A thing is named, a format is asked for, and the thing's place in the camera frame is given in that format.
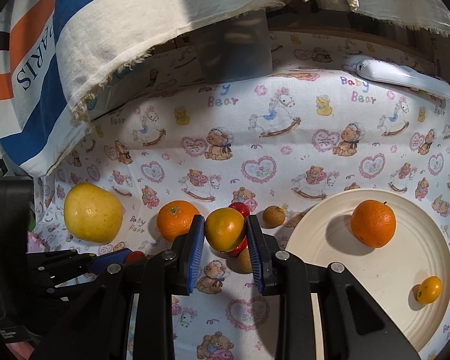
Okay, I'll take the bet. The small red cherry tomato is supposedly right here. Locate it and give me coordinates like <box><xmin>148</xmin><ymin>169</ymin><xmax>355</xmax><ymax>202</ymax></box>
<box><xmin>123</xmin><ymin>250</ymin><xmax>147</xmax><ymax>264</ymax></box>

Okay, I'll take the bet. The small yellow-orange kumquat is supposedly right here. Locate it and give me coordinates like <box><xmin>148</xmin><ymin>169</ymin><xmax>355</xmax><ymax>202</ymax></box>
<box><xmin>204</xmin><ymin>207</ymin><xmax>245</xmax><ymax>253</ymax></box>
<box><xmin>415</xmin><ymin>275</ymin><xmax>442</xmax><ymax>305</ymax></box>

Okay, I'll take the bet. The large orange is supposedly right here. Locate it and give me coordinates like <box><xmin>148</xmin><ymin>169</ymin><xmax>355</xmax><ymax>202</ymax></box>
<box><xmin>349</xmin><ymin>200</ymin><xmax>397</xmax><ymax>249</ymax></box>

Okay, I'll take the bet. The large yellow pear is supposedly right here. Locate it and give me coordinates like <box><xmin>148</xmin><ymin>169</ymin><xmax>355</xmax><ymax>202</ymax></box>
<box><xmin>63</xmin><ymin>183</ymin><xmax>123</xmax><ymax>244</ymax></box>

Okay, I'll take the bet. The medium orange tangerine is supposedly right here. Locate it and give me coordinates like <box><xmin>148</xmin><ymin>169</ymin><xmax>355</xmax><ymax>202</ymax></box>
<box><xmin>156</xmin><ymin>200</ymin><xmax>200</xmax><ymax>242</ymax></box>

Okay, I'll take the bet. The red cherry tomato lower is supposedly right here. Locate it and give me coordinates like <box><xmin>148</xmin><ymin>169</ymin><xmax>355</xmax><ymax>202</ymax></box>
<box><xmin>226</xmin><ymin>237</ymin><xmax>247</xmax><ymax>258</ymax></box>

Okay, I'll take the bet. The brown longan lower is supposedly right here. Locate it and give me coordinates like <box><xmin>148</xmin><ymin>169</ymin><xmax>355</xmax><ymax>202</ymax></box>
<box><xmin>238</xmin><ymin>248</ymin><xmax>253</xmax><ymax>273</ymax></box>

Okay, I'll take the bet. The brown longan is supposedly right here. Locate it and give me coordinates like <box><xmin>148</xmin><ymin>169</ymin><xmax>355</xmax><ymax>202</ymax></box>
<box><xmin>238</xmin><ymin>248</ymin><xmax>253</xmax><ymax>273</ymax></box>
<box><xmin>262</xmin><ymin>205</ymin><xmax>286</xmax><ymax>228</ymax></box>

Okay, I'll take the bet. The cream round plate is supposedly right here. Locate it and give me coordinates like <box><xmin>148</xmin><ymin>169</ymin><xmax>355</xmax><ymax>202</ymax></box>
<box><xmin>286</xmin><ymin>189</ymin><xmax>450</xmax><ymax>358</ymax></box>

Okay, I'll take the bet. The red cherry tomato upper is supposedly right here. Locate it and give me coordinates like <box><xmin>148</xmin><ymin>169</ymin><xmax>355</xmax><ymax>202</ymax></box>
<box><xmin>228</xmin><ymin>202</ymin><xmax>250</xmax><ymax>219</ymax></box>

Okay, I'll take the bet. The baby bear printed cloth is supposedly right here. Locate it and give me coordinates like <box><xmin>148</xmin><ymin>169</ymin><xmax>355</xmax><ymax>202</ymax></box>
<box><xmin>29</xmin><ymin>32</ymin><xmax>450</xmax><ymax>359</ymax></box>

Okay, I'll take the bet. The brown longan upper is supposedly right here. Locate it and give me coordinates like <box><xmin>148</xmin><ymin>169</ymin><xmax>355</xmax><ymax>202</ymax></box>
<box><xmin>262</xmin><ymin>205</ymin><xmax>286</xmax><ymax>228</ymax></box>

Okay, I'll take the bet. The striped Paris towel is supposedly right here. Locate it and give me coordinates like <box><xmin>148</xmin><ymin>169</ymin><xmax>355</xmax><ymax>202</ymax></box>
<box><xmin>0</xmin><ymin>0</ymin><xmax>450</xmax><ymax>177</ymax></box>

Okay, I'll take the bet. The white remote control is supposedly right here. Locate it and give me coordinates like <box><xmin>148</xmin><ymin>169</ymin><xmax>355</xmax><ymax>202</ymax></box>
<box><xmin>351</xmin><ymin>56</ymin><xmax>450</xmax><ymax>100</ymax></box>

